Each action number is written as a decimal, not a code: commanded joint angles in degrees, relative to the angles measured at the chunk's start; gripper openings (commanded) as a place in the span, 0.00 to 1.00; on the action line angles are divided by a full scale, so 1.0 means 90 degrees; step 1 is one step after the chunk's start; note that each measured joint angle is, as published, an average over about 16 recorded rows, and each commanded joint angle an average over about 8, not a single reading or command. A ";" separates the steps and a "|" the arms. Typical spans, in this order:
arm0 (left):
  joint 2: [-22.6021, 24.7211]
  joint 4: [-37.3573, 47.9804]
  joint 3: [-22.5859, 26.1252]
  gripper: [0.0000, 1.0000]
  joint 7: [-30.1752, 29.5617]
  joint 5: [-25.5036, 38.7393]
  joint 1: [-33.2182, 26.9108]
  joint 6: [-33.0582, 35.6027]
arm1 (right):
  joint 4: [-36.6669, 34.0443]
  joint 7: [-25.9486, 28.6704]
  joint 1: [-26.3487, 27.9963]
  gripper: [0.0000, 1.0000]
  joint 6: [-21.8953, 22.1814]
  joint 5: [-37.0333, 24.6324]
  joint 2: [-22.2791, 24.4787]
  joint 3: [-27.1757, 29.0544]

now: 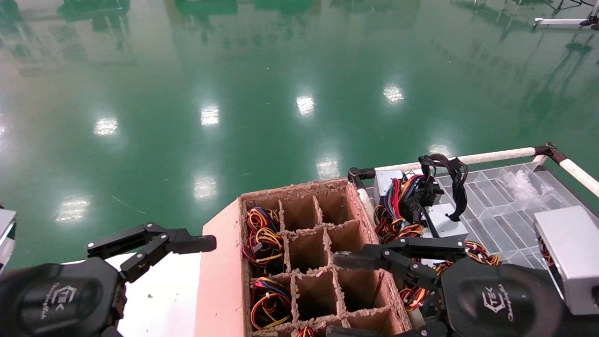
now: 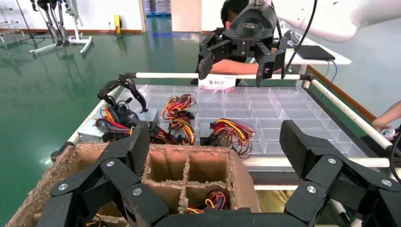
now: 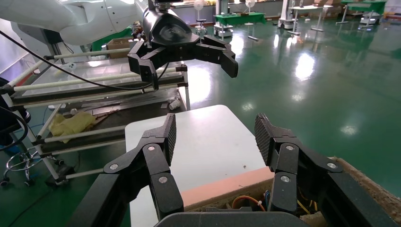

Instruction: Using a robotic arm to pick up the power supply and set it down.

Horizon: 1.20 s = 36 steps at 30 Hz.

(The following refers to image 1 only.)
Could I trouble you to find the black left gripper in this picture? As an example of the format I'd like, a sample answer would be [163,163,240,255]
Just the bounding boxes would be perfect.
[0,256,128,337]

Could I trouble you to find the black tube joint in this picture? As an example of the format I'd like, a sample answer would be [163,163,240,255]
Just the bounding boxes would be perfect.
[533,142,569,164]
[347,167,376,190]

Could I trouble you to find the grey power supply multicolour cables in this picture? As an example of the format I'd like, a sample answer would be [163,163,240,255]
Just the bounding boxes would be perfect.
[373,169,426,221]

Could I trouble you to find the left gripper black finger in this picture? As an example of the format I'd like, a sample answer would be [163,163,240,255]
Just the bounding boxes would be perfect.
[86,223,217,284]

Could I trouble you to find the red yellow cable bundle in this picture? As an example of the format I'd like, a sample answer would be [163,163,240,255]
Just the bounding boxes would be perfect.
[373,205,425,245]

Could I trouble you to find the crumpled clear plastic film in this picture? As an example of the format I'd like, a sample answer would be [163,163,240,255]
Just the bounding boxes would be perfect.
[502,168,555,201]

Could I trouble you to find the pink cardboard box with dividers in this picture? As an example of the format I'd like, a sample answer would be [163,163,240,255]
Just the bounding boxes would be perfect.
[194,178,417,337]

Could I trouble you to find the power supply with red cables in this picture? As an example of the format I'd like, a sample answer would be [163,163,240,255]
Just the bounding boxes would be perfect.
[250,276,293,331]

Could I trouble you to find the light grey power supply unit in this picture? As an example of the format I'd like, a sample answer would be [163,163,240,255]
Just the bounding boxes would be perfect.
[421,204,469,240]

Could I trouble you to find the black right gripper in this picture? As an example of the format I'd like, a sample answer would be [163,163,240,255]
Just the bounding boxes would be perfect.
[326,237,567,337]

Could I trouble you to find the power supply with blue-yellow cables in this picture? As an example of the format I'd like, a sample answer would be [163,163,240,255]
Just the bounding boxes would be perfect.
[247,207,281,231]

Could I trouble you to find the white metal base bar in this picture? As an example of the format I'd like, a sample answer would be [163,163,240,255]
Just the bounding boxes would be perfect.
[533,17,599,31]

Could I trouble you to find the black cable bundle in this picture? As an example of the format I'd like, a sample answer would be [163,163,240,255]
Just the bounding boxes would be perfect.
[406,154,469,222]

